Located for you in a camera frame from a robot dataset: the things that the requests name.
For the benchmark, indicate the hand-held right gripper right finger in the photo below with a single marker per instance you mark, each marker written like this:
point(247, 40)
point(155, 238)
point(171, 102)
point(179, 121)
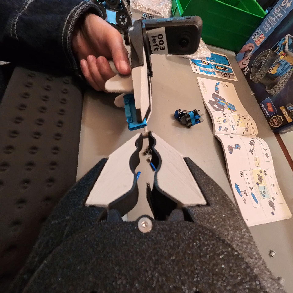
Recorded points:
point(180, 180)

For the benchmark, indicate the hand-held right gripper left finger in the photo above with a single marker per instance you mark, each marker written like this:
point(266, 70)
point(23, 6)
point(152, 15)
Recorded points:
point(109, 180)

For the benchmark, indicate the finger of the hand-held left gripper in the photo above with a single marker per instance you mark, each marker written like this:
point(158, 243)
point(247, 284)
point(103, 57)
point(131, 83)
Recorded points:
point(151, 91)
point(142, 91)

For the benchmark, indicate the blue angled beam brick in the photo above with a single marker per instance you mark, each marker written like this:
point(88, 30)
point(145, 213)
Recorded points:
point(129, 109)

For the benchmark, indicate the blue beam brick assembly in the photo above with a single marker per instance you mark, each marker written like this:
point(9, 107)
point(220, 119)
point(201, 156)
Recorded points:
point(194, 119)

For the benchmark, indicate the person's left forearm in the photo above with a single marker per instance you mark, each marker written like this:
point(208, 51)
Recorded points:
point(34, 27)

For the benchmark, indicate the person's left hand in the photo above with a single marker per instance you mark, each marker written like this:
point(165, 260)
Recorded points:
point(98, 50)

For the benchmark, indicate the blue tracked toy vehicle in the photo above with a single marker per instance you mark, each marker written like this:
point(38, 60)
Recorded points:
point(121, 18)

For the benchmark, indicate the small clear plastic parts bag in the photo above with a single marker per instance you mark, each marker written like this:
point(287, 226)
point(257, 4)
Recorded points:
point(155, 6)

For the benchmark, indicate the cluster of black pins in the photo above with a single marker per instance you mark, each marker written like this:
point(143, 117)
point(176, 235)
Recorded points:
point(147, 151)

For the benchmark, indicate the large clear plastic parts bag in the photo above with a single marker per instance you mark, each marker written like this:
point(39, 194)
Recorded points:
point(203, 51)

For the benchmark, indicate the open instruction booklet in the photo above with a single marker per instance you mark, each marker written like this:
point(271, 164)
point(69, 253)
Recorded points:
point(240, 148)

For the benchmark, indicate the blue sticker sheet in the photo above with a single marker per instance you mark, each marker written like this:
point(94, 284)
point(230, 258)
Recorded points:
point(219, 61)

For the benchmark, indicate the dark green storage bin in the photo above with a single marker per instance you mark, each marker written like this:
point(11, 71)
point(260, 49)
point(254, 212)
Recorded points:
point(217, 22)

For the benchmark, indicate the dark dimpled seat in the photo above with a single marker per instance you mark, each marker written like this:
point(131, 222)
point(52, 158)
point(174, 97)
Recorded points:
point(34, 137)

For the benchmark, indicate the dark toy box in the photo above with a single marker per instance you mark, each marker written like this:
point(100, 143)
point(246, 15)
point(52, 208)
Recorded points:
point(270, 68)

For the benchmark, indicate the small grey bushing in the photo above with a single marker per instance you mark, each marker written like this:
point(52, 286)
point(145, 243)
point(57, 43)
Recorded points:
point(280, 279)

